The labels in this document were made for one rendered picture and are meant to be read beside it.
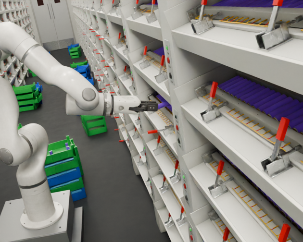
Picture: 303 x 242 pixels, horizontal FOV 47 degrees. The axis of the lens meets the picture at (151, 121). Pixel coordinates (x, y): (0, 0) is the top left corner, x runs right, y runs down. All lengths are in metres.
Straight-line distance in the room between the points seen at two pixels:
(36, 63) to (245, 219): 0.86
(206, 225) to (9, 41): 0.90
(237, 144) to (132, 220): 1.53
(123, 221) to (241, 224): 1.42
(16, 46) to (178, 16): 0.63
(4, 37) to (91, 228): 1.27
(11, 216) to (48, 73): 0.78
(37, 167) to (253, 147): 1.07
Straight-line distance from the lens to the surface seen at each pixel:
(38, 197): 1.59
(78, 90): 1.18
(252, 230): 0.79
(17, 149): 1.45
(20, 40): 1.32
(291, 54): 0.48
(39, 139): 1.53
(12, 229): 1.70
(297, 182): 0.57
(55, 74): 1.25
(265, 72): 0.53
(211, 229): 1.11
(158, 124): 1.38
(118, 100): 1.26
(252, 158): 0.64
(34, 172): 1.55
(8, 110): 1.46
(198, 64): 0.95
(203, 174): 0.99
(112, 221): 2.19
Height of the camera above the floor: 1.26
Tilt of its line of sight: 21 degrees down
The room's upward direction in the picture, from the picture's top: 9 degrees counter-clockwise
